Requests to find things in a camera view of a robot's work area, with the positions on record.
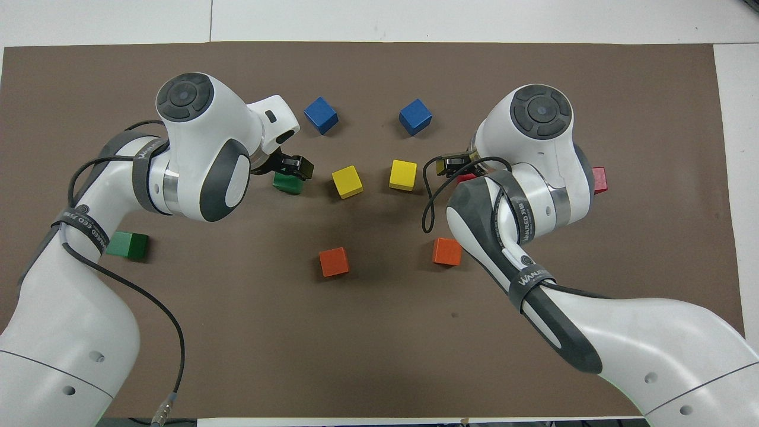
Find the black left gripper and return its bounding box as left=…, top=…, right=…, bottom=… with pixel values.
left=254, top=151, right=315, bottom=181

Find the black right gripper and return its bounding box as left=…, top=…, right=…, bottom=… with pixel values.
left=435, top=151, right=479, bottom=178

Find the green wooden cube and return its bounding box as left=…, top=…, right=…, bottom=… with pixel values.
left=272, top=172, right=304, bottom=195
left=106, top=231, right=149, bottom=260

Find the yellow wooden cube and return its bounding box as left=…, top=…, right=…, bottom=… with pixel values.
left=388, top=160, right=418, bottom=192
left=331, top=165, right=364, bottom=199

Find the blue wooden cube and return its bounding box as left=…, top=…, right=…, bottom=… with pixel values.
left=304, top=97, right=339, bottom=135
left=398, top=98, right=433, bottom=137

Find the orange wooden cube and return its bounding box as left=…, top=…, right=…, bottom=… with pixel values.
left=432, top=237, right=463, bottom=266
left=319, top=247, right=350, bottom=278

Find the brown table mat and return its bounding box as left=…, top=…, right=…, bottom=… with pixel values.
left=0, top=42, right=754, bottom=419

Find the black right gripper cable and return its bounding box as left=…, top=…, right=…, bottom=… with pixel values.
left=422, top=156, right=506, bottom=234

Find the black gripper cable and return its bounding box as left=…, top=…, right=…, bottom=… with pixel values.
left=67, top=120, right=186, bottom=426
left=422, top=156, right=506, bottom=234

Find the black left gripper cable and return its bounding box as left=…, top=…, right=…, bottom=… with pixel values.
left=67, top=120, right=186, bottom=426

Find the black base cable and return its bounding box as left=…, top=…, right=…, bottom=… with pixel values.
left=127, top=417, right=197, bottom=427

